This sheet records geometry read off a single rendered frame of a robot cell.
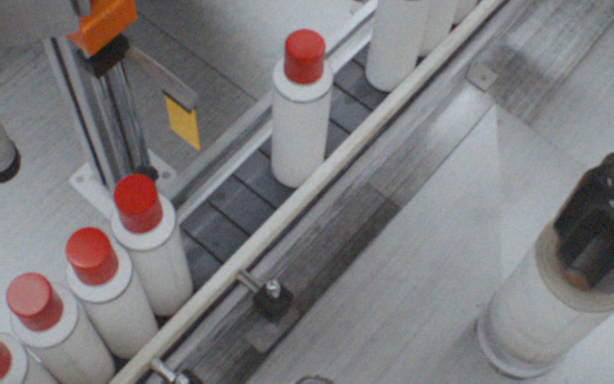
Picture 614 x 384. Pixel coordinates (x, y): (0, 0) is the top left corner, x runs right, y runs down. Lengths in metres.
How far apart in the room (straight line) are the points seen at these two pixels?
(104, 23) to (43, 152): 0.40
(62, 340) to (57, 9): 0.28
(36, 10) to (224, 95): 0.55
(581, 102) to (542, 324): 0.41
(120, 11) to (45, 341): 0.24
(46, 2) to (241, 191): 0.46
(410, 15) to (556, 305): 0.31
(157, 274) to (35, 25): 0.31
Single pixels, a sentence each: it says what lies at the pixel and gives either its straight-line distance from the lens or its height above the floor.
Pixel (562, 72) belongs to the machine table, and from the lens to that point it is 1.02.
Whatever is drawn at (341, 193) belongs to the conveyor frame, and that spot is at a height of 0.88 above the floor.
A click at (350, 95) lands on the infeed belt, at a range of 0.88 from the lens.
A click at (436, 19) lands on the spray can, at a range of 0.86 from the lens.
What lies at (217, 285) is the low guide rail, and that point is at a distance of 0.74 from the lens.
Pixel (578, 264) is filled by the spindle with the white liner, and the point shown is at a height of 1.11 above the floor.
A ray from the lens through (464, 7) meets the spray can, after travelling 0.93.
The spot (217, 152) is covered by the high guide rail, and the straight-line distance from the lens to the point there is 0.74.
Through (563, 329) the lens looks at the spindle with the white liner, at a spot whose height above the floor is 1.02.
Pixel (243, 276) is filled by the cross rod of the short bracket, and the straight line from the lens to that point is 0.74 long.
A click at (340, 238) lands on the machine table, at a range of 0.85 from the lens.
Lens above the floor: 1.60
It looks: 62 degrees down
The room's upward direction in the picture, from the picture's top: 6 degrees clockwise
